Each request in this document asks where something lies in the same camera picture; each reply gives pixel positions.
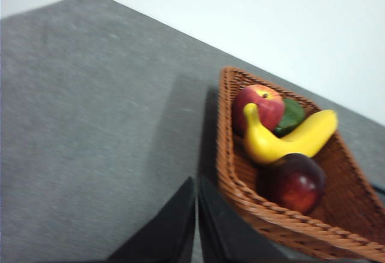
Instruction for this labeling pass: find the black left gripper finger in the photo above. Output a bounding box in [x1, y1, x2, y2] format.
[105, 176, 197, 263]

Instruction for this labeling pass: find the dark red plum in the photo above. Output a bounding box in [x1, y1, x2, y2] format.
[260, 153, 327, 215]

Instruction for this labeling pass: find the yellow banana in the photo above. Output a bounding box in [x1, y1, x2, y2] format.
[242, 102, 338, 166]

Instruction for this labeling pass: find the red apple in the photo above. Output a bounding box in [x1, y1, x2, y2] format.
[233, 84, 286, 136]

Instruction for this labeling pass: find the green vegetable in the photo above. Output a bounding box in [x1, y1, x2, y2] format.
[272, 97, 307, 136]

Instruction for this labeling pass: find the brown wicker basket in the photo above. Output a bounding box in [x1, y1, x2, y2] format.
[215, 66, 385, 262]

